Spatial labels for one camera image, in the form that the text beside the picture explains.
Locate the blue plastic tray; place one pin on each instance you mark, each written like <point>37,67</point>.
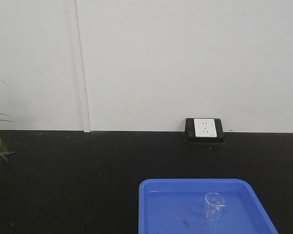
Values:
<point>178,206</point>

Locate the white power socket black base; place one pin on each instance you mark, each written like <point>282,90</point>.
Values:
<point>204,130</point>

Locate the clear glass beaker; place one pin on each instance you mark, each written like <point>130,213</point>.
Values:
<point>214,206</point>

